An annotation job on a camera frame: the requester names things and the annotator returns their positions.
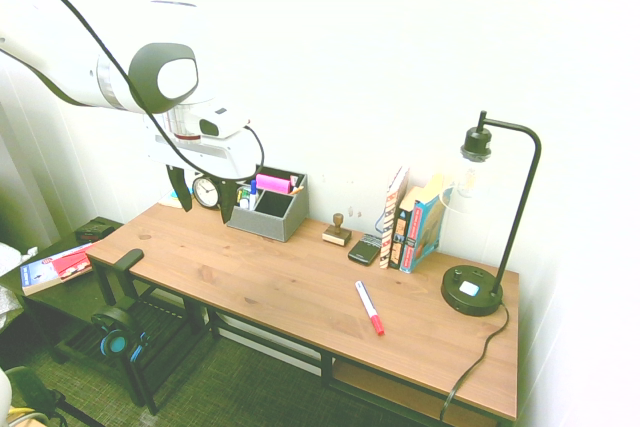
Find wooden rubber stamp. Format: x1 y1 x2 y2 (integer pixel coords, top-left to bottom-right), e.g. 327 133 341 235
321 213 353 247

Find grey felt desk organizer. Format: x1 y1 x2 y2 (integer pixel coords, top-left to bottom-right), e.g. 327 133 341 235
225 164 310 243

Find black lamp power cable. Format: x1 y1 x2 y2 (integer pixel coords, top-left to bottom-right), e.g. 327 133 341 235
438 299 511 422

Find black and orange book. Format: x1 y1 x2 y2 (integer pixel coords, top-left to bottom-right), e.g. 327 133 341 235
388 185 424 271

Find pink sticky note pad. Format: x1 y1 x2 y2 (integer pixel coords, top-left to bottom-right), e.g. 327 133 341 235
255 173 293 195

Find red cover book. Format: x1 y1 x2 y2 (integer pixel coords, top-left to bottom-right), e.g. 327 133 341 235
19 242 96 297

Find small dark box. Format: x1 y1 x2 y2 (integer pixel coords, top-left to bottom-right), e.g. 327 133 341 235
347 233 384 266

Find small black box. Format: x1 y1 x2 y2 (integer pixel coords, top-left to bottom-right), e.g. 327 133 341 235
74 219 117 243

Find black tripod head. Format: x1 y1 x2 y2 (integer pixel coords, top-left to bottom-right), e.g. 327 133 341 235
7 365 69 421

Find dark side table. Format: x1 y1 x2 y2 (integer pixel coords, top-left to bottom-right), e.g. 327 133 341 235
0 216 201 416

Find wooden desk shelf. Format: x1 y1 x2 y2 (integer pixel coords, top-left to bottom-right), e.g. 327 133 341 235
332 360 504 427

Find white marker with red cap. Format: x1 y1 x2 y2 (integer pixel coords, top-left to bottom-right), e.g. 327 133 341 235
354 280 386 337

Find black and blue headphones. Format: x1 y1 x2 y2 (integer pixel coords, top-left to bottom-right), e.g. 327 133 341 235
90 304 151 366

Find black desk lamp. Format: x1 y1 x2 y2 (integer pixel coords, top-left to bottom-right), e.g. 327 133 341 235
438 110 543 317

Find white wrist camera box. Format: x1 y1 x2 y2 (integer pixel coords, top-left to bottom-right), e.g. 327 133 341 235
198 105 252 140

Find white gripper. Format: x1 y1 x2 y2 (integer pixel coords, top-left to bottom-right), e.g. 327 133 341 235
143 116 259 225

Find wooden desk with metal frame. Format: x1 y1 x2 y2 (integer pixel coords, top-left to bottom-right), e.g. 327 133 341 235
87 246 519 427

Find black round alarm clock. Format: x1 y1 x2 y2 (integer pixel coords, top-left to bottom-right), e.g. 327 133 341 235
192 175 222 210

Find white plastic wrap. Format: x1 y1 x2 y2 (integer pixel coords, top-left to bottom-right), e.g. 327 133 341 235
0 241 39 333

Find striped cover book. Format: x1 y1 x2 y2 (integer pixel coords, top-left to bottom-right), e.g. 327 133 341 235
379 165 411 270

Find black headphone hook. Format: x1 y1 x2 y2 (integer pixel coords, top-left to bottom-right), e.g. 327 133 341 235
107 248 146 308

